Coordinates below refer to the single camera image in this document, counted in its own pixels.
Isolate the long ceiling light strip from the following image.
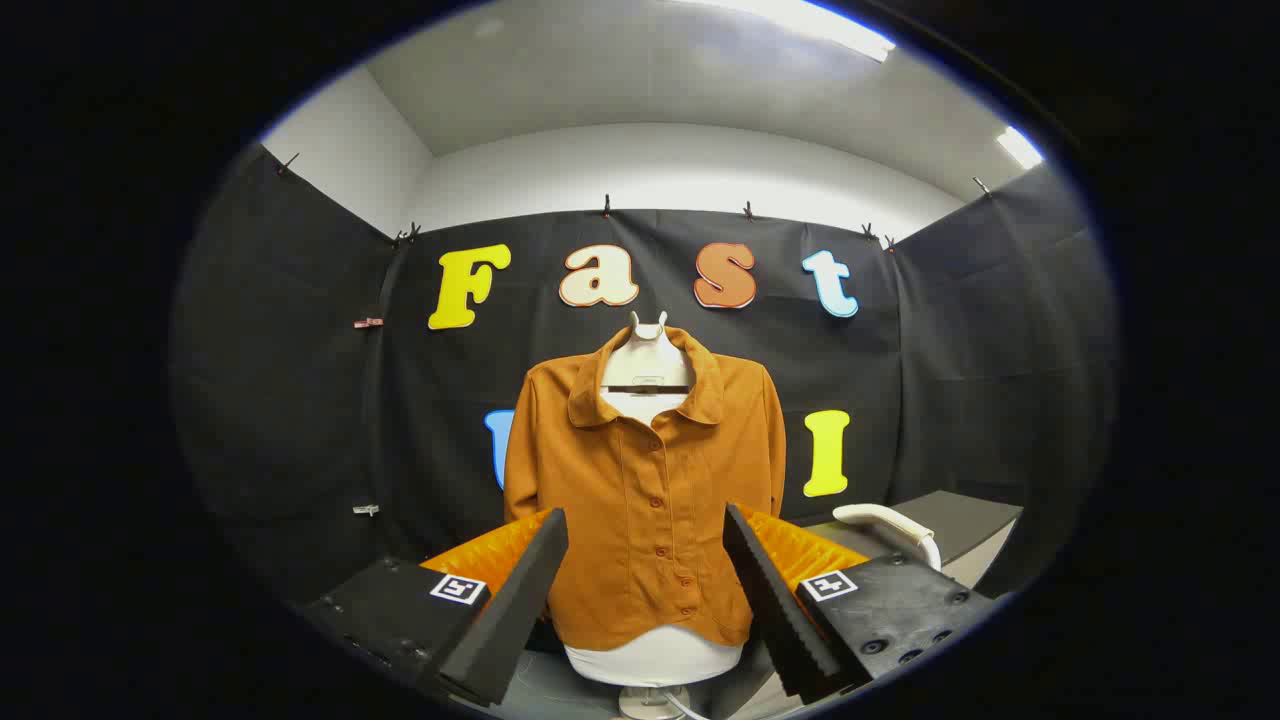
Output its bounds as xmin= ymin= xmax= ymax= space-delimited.
xmin=690 ymin=0 xmax=896 ymax=63

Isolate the mannequin stand base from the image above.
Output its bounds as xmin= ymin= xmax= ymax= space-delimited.
xmin=618 ymin=685 xmax=691 ymax=720

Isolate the small ceiling light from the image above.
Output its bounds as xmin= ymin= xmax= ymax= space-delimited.
xmin=996 ymin=126 xmax=1044 ymax=170

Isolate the brown button shirt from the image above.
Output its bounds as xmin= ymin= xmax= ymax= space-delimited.
xmin=503 ymin=325 xmax=788 ymax=653

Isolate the black backdrop cloth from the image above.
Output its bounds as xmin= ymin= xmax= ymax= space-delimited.
xmin=170 ymin=143 xmax=1119 ymax=606

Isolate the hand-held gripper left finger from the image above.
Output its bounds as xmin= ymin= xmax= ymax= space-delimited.
xmin=300 ymin=507 xmax=569 ymax=709

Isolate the white mannequin torso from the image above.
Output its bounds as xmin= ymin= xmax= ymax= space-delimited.
xmin=563 ymin=310 xmax=746 ymax=689

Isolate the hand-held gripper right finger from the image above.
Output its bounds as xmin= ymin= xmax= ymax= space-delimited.
xmin=724 ymin=502 xmax=1001 ymax=704

